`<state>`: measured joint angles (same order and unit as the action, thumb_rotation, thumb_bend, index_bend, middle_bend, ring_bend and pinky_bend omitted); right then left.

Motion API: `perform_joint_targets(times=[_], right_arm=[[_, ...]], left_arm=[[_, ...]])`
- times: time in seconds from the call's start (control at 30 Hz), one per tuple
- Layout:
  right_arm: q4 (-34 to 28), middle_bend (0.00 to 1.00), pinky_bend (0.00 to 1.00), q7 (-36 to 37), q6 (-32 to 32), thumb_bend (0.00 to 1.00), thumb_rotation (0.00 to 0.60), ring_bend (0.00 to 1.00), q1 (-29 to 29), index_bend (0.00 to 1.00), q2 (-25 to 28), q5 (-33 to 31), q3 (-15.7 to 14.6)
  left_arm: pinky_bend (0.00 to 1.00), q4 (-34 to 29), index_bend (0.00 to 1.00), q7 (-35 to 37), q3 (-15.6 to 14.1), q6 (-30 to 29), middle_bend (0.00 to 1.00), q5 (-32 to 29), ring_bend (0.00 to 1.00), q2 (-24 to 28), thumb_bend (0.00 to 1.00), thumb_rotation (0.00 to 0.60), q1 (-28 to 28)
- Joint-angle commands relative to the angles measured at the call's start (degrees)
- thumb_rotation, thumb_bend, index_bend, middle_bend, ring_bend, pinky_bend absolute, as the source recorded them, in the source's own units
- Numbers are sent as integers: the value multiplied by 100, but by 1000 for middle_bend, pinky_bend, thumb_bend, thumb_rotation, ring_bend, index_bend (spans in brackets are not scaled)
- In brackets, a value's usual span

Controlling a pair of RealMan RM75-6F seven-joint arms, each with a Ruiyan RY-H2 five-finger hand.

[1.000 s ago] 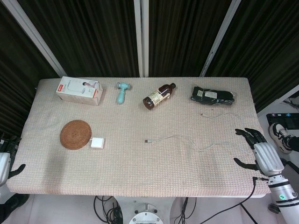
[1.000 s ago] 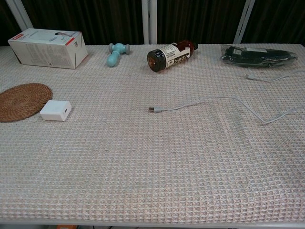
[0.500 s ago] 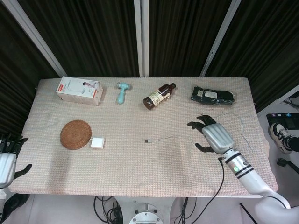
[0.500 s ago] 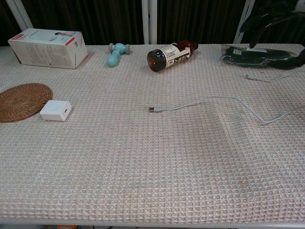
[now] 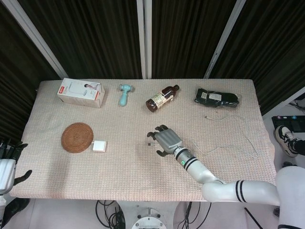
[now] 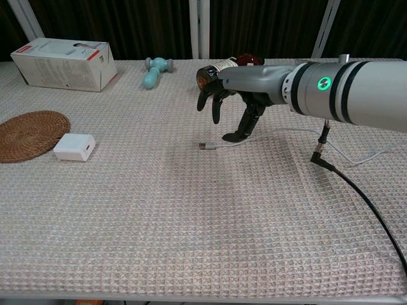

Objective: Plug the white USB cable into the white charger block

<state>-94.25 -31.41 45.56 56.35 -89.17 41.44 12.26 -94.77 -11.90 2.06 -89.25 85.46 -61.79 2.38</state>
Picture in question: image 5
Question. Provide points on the black curtain panel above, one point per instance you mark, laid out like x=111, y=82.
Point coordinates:
x=274, y=47
x=186, y=35
x=14, y=71
x=95, y=35

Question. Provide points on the beige waffle table cloth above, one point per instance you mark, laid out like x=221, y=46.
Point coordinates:
x=119, y=171

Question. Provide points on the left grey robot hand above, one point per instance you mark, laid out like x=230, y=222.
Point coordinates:
x=7, y=171

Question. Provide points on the white charger adapter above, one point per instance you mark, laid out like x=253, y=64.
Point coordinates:
x=100, y=146

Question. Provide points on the black office chair base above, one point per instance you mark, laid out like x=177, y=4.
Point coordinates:
x=289, y=164

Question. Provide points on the black and white sneaker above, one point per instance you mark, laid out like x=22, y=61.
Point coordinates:
x=286, y=140

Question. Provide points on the round woven rattan coaster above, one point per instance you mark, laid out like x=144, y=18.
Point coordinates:
x=76, y=137

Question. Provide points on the white cardboard product box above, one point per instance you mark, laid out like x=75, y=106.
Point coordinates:
x=79, y=93

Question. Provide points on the black item in plastic bag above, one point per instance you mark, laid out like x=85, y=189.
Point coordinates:
x=216, y=97

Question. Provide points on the light blue massage hammer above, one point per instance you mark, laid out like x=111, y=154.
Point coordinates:
x=124, y=96

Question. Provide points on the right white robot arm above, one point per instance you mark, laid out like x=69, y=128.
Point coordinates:
x=214, y=188

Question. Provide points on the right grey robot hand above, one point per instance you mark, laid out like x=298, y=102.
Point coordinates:
x=170, y=139

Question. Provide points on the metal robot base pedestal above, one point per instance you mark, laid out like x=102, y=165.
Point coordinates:
x=149, y=218

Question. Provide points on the brown glass bottle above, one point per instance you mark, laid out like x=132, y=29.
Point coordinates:
x=158, y=99

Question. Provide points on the person's black trouser leg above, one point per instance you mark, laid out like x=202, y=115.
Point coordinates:
x=300, y=146

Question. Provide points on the white frame post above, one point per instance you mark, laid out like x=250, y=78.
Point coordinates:
x=38, y=38
x=225, y=38
x=145, y=38

